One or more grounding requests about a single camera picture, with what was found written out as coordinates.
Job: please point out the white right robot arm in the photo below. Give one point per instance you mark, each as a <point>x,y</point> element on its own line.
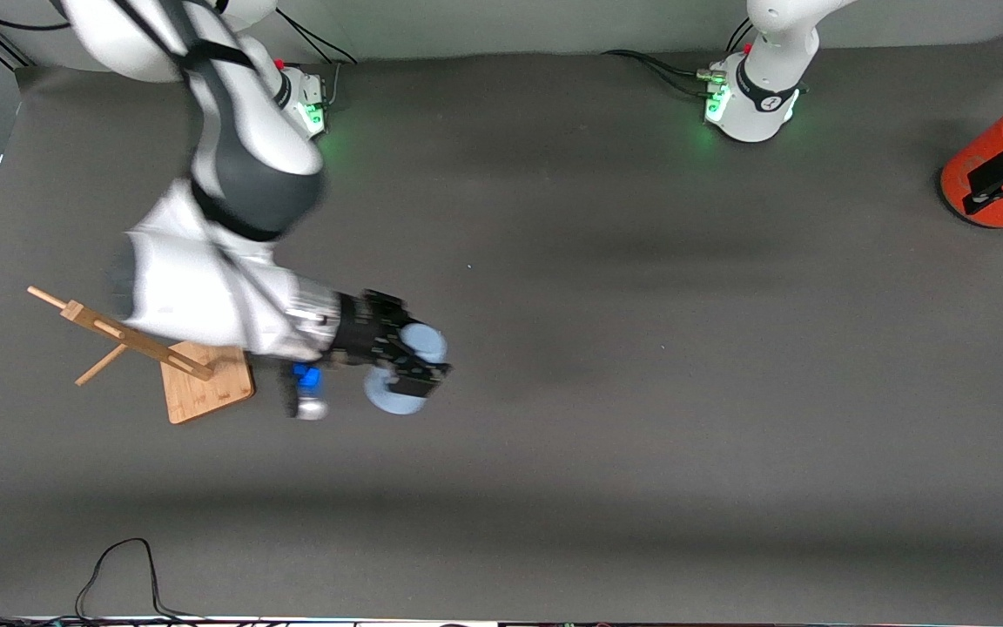
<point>240,157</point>

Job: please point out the light blue plastic cup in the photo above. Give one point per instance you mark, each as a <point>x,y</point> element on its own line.
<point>425,344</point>

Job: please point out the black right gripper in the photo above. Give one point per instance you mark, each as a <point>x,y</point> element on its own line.
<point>366,329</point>

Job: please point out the wooden cup rack stand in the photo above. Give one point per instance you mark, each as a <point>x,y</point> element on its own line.
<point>205,392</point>

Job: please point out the orange cylindrical can grey lid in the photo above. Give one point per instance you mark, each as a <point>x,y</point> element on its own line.
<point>1002,131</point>

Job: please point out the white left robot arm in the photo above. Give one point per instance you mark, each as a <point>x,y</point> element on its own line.
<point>763,113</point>

